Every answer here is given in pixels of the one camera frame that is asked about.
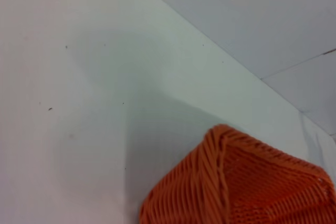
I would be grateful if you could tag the orange woven rectangular basket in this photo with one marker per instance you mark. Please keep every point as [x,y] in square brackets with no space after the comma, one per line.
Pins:
[236,182]

